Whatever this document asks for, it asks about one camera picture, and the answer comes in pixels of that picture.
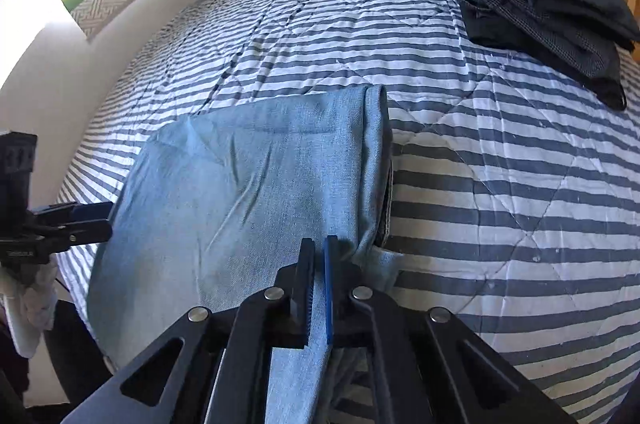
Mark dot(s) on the dark checked folded garment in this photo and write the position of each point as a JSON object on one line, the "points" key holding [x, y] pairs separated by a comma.
{"points": [[585, 56]]}

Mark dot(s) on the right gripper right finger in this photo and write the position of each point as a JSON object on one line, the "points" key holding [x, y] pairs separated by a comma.
{"points": [[346, 324]]}

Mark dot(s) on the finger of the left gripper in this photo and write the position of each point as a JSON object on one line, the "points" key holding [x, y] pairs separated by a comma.
{"points": [[61, 237], [72, 212]]}

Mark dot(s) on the left white gloved hand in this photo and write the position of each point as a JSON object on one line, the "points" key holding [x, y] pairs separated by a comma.
{"points": [[28, 296]]}

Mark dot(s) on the blue white striped bed quilt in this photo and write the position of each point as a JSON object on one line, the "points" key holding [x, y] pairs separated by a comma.
{"points": [[516, 192]]}

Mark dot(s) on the light blue denim garment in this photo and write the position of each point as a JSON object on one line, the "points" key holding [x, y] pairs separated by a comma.
{"points": [[216, 203]]}

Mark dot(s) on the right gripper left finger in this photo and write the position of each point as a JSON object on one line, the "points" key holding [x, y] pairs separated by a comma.
{"points": [[294, 309]]}

